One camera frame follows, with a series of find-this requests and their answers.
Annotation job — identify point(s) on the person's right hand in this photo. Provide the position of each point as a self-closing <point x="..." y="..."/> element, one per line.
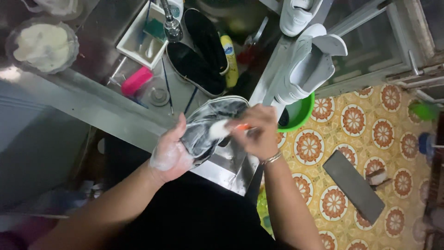
<point x="262" y="133"/>

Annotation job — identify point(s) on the person's left hand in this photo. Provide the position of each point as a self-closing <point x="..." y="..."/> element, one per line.
<point x="168" y="156"/>

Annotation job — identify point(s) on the person's right fingers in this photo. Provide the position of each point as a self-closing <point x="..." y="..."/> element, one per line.
<point x="248" y="118"/>

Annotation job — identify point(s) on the soapy black slip-on shoe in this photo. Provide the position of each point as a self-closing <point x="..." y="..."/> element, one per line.
<point x="208" y="118"/>

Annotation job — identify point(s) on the green plastic basin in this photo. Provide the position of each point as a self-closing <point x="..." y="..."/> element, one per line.
<point x="300" y="113"/>

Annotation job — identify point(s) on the thin blue paintbrush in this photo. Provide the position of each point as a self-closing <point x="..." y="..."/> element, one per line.
<point x="190" y="100"/>
<point x="167" y="83"/>

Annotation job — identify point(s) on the yellow spray bottle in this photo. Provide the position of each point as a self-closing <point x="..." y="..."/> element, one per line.
<point x="230" y="59"/>

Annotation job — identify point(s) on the red plastic object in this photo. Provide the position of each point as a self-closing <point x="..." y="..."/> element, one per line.
<point x="247" y="55"/>

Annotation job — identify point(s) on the white sneaker with raised tongue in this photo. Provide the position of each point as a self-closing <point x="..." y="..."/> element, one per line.
<point x="305" y="69"/>

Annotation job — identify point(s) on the metal sink drain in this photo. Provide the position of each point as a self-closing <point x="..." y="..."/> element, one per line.
<point x="159" y="96"/>

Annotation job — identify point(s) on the person's black clothing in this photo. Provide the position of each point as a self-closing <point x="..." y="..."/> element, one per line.
<point x="194" y="215"/>

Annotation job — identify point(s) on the pink plastic brush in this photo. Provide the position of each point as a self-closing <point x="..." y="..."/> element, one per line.
<point x="136" y="81"/>

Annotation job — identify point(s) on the chrome sink faucet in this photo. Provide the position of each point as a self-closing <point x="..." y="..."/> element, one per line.
<point x="172" y="26"/>

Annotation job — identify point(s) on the grey flat board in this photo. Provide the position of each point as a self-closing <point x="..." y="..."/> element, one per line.
<point x="353" y="187"/>

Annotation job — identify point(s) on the green sponge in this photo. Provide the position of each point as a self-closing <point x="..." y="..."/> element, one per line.
<point x="155" y="29"/>

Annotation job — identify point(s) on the white bottle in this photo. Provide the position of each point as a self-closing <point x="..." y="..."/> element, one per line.
<point x="177" y="8"/>

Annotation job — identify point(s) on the white plastic tray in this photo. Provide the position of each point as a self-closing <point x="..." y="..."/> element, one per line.
<point x="138" y="41"/>

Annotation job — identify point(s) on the green plastic object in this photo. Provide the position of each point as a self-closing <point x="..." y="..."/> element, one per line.
<point x="422" y="110"/>

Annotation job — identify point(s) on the blue plastic object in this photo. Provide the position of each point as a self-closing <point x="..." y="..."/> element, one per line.
<point x="426" y="143"/>

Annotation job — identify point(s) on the glass bowl of white powder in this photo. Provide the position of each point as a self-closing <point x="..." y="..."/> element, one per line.
<point x="41" y="47"/>

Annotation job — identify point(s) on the metal window frame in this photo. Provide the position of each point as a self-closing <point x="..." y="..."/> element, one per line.
<point x="378" y="45"/>

